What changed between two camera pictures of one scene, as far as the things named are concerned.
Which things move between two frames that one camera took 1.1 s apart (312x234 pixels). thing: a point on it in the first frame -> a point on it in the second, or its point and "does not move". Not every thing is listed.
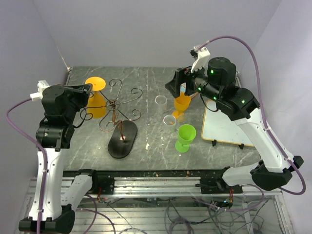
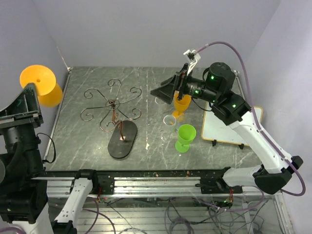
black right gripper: [183, 75] -> [165, 91]
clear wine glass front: [183, 119] does not move
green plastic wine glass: [186, 133] does not move
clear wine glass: [169, 122] does not move
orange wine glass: [96, 107] -> [50, 94]
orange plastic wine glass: [182, 103] does not move
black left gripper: [82, 91] -> [24, 109]
